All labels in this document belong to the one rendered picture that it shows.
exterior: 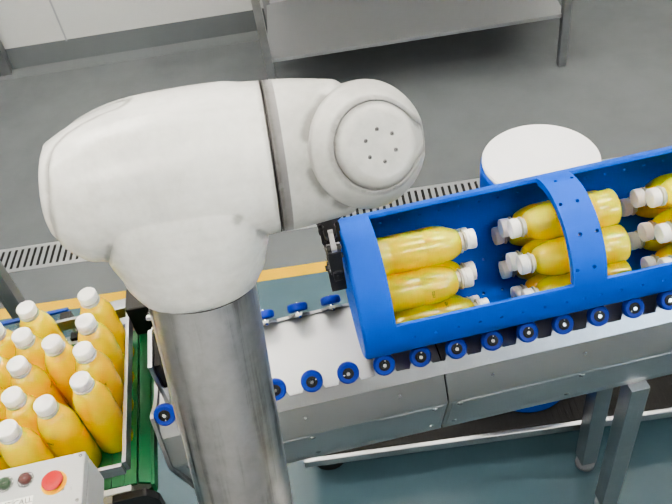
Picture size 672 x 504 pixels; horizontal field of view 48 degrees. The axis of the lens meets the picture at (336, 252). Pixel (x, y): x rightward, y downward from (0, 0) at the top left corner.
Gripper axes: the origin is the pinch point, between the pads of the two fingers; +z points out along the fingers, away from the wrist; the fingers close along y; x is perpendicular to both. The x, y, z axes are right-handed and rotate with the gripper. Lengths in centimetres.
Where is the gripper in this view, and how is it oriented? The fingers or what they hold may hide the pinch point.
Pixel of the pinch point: (336, 275)
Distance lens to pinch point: 143.0
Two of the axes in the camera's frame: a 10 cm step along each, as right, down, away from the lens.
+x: 9.8, -2.1, 0.4
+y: 1.8, 6.8, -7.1
